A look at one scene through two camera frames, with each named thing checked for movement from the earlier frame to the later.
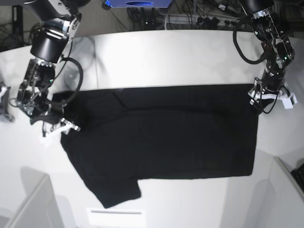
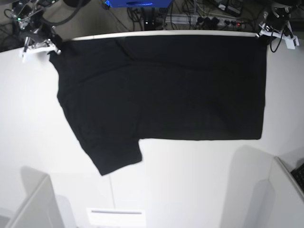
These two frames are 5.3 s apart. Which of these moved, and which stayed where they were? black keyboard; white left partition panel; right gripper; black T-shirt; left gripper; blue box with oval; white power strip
Moved: black T-shirt; right gripper; left gripper
Stayed: white power strip; white left partition panel; blue box with oval; black keyboard
